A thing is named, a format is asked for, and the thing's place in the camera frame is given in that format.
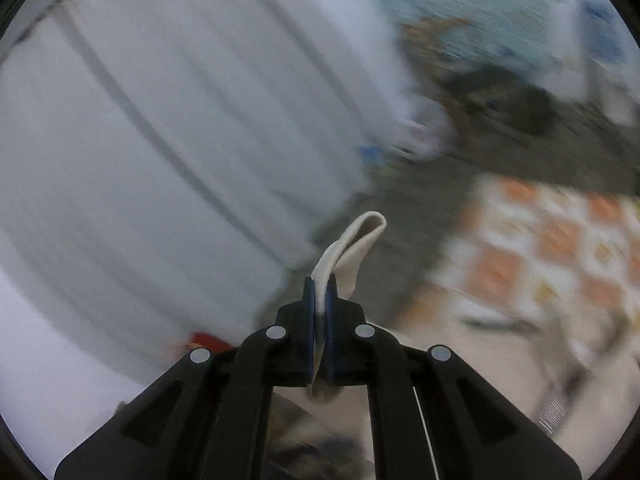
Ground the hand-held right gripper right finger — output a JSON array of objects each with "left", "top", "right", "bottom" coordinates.
[{"left": 325, "top": 285, "right": 583, "bottom": 480}]

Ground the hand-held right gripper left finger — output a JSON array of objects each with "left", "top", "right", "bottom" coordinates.
[{"left": 54, "top": 277, "right": 317, "bottom": 480}]

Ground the beige zip jacket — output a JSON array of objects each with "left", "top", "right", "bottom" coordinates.
[{"left": 306, "top": 211, "right": 388, "bottom": 407}]

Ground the red gift bag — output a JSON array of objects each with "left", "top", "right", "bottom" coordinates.
[{"left": 185, "top": 331, "right": 236, "bottom": 353}]

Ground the white plastic bag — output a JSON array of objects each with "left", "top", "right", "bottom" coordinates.
[{"left": 395, "top": 100, "right": 456, "bottom": 161}]

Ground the white curtain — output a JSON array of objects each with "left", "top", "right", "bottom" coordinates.
[{"left": 0, "top": 0, "right": 401, "bottom": 386}]

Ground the wooden chair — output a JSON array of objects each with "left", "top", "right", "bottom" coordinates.
[{"left": 400, "top": 17, "right": 556, "bottom": 151}]

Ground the teal patterned hanging cloth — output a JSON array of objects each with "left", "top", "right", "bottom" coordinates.
[{"left": 360, "top": 0, "right": 576, "bottom": 76}]

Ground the white water dispenser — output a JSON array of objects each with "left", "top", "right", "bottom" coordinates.
[{"left": 575, "top": 60, "right": 636, "bottom": 126}]

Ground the blue water bottle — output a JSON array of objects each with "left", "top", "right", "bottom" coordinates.
[{"left": 585, "top": 0, "right": 631, "bottom": 66}]

